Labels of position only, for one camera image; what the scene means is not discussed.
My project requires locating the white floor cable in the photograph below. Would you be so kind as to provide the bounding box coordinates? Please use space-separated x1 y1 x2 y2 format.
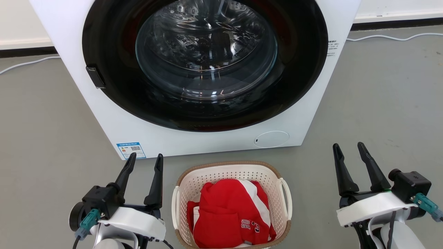
346 33 443 42
0 55 61 75

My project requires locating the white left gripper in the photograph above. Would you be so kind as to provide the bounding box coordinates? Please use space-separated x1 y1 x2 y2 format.
98 152 167 242

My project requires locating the teal camera cable connector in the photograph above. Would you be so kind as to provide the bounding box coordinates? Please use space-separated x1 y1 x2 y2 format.
74 208 101 241
411 193 443 223

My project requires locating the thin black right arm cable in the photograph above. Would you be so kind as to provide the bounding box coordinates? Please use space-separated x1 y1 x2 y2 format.
387 210 397 249

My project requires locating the blue white energy label sticker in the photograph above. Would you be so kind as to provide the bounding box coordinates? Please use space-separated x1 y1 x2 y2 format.
116 141 147 160

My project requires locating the white perforated laundry basket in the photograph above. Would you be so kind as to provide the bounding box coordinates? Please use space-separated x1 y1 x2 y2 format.
171 160 293 249

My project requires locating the teal right camera cable connector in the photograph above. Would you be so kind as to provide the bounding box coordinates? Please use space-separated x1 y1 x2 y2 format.
411 193 443 223

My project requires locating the red white jersey clothing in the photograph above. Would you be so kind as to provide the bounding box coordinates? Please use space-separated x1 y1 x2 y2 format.
187 178 278 249

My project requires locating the black washer door handle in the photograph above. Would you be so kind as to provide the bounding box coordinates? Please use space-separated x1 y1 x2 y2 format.
85 65 106 89

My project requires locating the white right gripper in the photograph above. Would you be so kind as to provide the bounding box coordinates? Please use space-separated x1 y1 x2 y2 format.
332 141 418 229

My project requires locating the black round glass washer door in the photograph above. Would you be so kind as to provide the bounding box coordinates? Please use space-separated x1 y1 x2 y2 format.
82 0 329 132

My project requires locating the teal left camera cable connector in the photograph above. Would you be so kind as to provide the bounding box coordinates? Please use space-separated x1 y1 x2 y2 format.
74 208 101 241

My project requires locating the white front-load washing machine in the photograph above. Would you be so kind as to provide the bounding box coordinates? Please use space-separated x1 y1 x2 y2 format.
29 0 362 160

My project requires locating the round white filter cover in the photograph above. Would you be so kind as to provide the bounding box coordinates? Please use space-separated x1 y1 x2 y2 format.
254 130 290 149

